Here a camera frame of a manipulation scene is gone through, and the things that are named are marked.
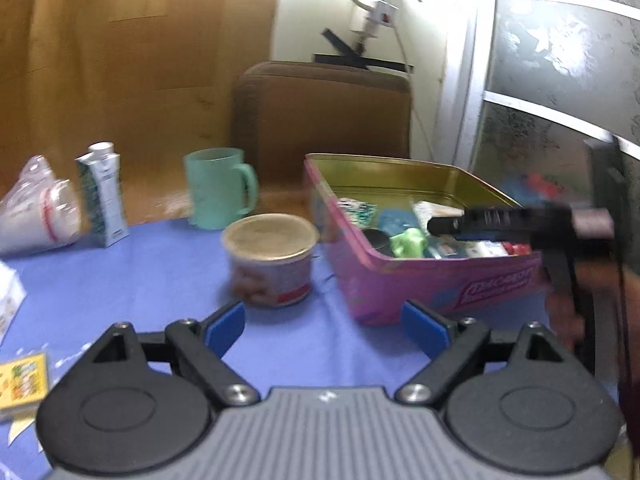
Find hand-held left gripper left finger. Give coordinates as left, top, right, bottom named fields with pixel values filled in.
left=70, top=300, right=261, bottom=407

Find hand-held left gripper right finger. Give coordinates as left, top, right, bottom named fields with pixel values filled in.
left=395, top=300, right=581, bottom=406

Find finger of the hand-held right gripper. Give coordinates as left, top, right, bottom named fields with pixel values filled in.
left=427, top=205, right=576, bottom=250

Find pink tin box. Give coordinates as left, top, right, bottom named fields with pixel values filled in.
left=302, top=152, right=557, bottom=326

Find blue soft packet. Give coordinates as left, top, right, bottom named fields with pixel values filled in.
left=377, top=208, right=426, bottom=241

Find person's right hand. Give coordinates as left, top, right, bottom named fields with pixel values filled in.
left=547, top=262, right=640, bottom=353

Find white red packet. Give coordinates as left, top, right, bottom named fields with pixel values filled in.
left=472, top=240, right=532, bottom=259

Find red blue blurry object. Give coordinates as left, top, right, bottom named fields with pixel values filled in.
left=505, top=172, right=562, bottom=202

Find round container with beige lid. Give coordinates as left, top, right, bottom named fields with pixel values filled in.
left=221, top=214, right=321, bottom=308

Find blue printed tablecloth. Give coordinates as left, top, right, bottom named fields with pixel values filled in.
left=0, top=215, right=623, bottom=480

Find black round lid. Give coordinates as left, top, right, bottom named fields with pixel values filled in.
left=362, top=228, right=397, bottom=257

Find frosted glass door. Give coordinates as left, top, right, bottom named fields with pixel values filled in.
left=434, top=0, right=640, bottom=213

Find green plastic mug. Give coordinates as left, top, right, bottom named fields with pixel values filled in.
left=183, top=147, right=260, bottom=231

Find green white milk carton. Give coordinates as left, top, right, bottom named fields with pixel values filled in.
left=75, top=141, right=130, bottom=248

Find brown chair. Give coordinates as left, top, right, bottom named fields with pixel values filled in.
left=232, top=60, right=413, bottom=202

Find small yellow box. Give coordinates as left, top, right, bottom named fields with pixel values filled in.
left=0, top=352, right=51, bottom=420

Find black tape strips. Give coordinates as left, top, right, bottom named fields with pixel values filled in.
left=314, top=27, right=416, bottom=73

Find large white tissue pack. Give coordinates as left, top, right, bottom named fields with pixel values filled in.
left=0, top=260, right=27, bottom=347

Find plastic bag of paper cups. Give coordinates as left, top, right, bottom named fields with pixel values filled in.
left=0, top=155, right=83, bottom=257

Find wooden panel board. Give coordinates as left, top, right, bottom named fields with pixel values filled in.
left=0, top=0, right=282, bottom=223

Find white cable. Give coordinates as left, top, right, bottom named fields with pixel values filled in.
left=389, top=22, right=437, bottom=162

